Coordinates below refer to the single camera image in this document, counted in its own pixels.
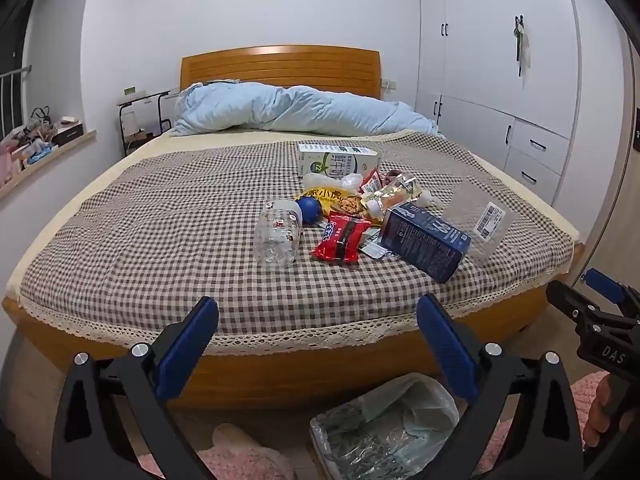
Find beige fluffy slipper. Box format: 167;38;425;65
197;424;296;480

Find yellow snack packet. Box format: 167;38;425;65
292;187;373;221

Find clear plastic bottle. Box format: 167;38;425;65
254;198;305;272

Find clear plastic packaging with label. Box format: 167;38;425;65
442;180;518;267

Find person's right hand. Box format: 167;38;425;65
582;374;623;450

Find black box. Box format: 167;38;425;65
51;121;83;147

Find hanging white ornament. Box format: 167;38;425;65
512;15;532;78

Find cream bed sheet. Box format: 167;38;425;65
5;127;581;301

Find metal window railing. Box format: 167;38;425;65
0;65;32;136

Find wooden bed frame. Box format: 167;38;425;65
2;45;586;411

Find white stick sachets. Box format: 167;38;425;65
367;242;401;261

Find gold snack packet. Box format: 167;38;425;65
360;172;423;223

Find blue and white round toy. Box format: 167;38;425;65
295;196;321;223

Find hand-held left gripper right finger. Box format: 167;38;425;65
416;294;586;480

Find black frame bedside table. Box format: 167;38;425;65
116;89;173;158

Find blue cardboard box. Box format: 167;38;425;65
378;201;472;285

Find white green milk carton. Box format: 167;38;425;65
298;142;382;181

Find bin with floral plastic liner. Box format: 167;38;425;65
309;373;460;480

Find clear plastic bag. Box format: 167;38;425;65
302;172;363;196

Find pile of boxes and bags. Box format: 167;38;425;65
0;107;56;183

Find light blue duvet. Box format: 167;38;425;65
169;81;441;138

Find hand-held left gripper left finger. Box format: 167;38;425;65
51;296;220;480

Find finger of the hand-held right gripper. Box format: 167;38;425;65
546;280;621;333
585;268;640;311

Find white wardrobe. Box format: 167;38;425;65
415;0;586;206

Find dark window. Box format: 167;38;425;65
0;0;33;131

